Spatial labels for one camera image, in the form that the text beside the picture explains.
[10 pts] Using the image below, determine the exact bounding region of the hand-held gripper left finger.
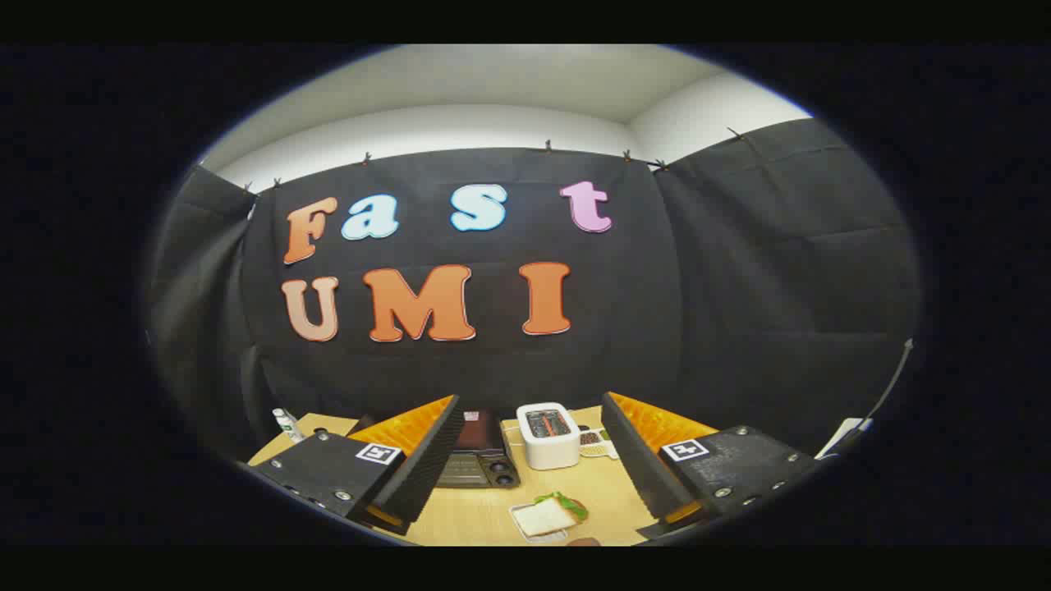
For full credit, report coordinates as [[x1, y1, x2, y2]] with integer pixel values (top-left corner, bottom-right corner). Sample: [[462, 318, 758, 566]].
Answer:
[[245, 394, 466, 536]]

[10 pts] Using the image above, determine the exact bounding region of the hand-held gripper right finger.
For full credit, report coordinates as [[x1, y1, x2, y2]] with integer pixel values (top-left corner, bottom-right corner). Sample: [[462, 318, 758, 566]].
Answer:
[[600, 392, 822, 530]]

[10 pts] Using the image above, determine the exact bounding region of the black toaster oven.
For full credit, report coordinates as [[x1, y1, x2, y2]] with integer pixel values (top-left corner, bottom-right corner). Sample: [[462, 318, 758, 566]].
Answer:
[[349, 409, 523, 491]]

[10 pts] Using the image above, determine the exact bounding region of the white bread lettuce sandwich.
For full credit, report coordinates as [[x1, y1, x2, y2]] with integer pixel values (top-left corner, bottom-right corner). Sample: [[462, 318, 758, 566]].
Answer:
[[513, 491, 590, 539]]

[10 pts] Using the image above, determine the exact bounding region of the white pop-up toaster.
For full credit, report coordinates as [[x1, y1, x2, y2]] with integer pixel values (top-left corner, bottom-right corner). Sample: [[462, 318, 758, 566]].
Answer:
[[516, 402, 582, 471]]

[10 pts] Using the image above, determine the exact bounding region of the white divided condiment dish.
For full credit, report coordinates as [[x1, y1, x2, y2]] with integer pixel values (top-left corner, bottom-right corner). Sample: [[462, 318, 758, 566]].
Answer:
[[577, 424, 618, 460]]

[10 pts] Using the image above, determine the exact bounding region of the white plastic tray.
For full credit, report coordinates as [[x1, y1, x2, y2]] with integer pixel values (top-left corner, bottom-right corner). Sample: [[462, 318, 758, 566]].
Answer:
[[508, 502, 569, 544]]

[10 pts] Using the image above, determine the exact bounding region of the white paper sheet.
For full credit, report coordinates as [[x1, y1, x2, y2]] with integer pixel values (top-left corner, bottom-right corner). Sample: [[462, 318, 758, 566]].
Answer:
[[815, 417, 873, 459]]

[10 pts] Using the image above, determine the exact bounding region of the thin grey cable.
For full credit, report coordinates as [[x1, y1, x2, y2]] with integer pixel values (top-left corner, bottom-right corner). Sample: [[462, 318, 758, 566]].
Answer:
[[854, 338, 915, 436]]

